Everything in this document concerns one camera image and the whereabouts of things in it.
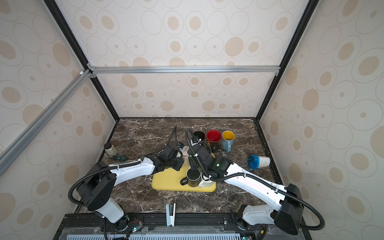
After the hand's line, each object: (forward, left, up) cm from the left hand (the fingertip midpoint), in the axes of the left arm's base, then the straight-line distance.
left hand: (186, 159), depth 88 cm
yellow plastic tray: (-10, +10, -7) cm, 16 cm away
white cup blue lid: (-1, -41, -1) cm, 41 cm away
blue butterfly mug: (+17, -27, 0) cm, 31 cm away
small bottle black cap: (+7, +47, 0) cm, 48 cm away
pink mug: (-4, 0, +16) cm, 16 cm away
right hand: (-4, -5, +12) cm, 13 cm away
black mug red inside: (-12, -4, +1) cm, 13 cm away
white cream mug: (-14, -11, -3) cm, 18 cm away
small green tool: (+4, +41, -6) cm, 42 cm away
